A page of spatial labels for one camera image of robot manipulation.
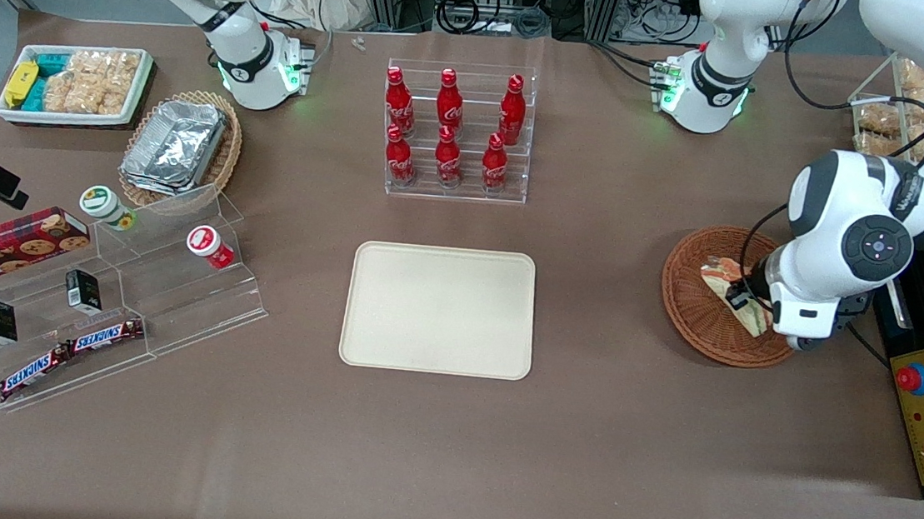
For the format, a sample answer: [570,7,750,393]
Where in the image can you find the triangular sandwich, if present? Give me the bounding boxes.
[693,255,779,339]

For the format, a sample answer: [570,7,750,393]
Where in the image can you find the brown round wicker basket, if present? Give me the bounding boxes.
[654,219,808,373]

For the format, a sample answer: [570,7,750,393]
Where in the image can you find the beige plastic tray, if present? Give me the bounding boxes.
[337,238,542,382]

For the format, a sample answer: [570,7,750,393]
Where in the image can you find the light oval wicker basket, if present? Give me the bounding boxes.
[114,83,248,218]

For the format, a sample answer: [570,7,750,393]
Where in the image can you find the white rectangular snack tray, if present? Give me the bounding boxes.
[0,36,156,136]

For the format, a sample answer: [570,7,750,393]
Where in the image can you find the red emergency stop button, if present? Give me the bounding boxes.
[894,362,924,397]

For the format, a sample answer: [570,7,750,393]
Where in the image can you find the bagged rice cracker pack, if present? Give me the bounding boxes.
[856,99,905,138]
[894,57,924,107]

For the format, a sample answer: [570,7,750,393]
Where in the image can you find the red cola bottle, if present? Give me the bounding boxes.
[479,131,512,194]
[434,67,468,135]
[382,123,421,188]
[381,65,420,139]
[432,124,467,190]
[496,72,530,148]

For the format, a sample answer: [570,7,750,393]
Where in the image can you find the clear acrylic bottle rack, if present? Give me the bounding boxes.
[376,55,540,209]

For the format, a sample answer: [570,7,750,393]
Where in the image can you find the red lid white cup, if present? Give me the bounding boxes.
[183,223,239,272]

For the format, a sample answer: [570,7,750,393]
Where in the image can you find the clear acrylic stepped display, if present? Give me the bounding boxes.
[0,164,281,436]

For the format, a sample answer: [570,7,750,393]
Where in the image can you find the stacked aluminium foil containers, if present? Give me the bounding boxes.
[117,96,231,201]

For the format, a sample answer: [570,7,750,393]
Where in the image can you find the brown Snickers bar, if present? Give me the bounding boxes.
[67,312,147,361]
[0,338,73,408]

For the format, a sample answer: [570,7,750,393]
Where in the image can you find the green lid white cup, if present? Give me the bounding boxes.
[77,183,139,233]

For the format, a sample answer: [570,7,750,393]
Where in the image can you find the clear bagged cracker snack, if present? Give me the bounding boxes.
[65,47,142,119]
[40,68,77,115]

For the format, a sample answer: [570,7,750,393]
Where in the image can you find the teal snack packet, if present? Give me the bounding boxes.
[22,74,50,112]
[33,51,72,82]

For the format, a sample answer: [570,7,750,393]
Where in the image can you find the red tartan cookie box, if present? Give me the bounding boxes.
[0,202,94,302]

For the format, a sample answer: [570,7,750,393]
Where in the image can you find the yellow snack packet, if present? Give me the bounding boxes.
[2,58,40,111]

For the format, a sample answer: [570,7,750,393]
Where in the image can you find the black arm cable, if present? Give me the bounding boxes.
[737,0,924,311]

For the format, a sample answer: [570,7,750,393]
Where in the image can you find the black background cable bundle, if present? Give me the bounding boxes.
[433,0,554,44]

